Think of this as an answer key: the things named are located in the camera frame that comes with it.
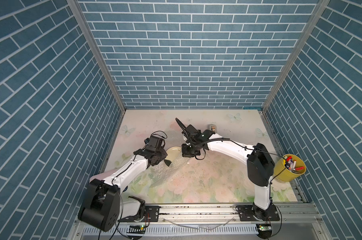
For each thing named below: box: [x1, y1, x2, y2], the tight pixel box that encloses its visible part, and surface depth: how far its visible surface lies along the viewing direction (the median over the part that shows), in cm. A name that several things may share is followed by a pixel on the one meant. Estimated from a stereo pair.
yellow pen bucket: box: [273, 154, 307, 184], surface depth 80 cm
